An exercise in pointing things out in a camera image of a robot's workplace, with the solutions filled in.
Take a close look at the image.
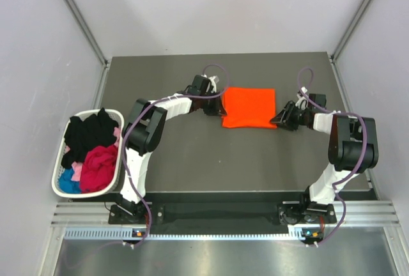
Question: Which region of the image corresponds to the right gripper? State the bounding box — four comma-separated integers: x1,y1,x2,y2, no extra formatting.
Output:
270,101,310,131

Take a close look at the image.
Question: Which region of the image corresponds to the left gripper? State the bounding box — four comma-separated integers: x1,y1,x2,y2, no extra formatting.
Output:
199,89,227,116

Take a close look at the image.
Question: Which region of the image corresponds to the orange t-shirt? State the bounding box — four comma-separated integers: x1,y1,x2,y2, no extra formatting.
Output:
222,87,277,129

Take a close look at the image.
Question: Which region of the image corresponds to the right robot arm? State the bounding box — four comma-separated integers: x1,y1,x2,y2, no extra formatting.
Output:
270,93,379,225

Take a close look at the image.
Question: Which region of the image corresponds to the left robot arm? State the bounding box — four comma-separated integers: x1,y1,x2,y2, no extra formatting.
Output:
116,74,226,223

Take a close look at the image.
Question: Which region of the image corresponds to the white laundry basket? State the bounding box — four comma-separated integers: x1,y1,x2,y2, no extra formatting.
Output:
51,109,125,199

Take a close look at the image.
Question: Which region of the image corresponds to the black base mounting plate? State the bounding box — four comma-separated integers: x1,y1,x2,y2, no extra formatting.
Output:
108,191,339,226

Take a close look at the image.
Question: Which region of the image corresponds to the black garment in basket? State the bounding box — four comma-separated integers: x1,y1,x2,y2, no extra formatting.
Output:
61,108,119,169

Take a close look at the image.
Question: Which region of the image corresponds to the blue garment in basket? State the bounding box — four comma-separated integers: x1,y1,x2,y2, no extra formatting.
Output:
59,168,81,194

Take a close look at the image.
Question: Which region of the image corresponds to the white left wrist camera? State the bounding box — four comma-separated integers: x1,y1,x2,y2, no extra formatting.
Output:
207,75,219,93

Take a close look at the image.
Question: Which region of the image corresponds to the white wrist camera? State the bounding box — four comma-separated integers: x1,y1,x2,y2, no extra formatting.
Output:
207,75,219,93
295,86,309,110

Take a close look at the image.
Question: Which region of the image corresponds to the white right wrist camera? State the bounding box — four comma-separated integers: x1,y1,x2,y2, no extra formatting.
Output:
295,86,309,110

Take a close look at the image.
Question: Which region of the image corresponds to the slotted grey cable duct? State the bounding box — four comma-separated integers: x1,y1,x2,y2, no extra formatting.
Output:
63,227,323,241

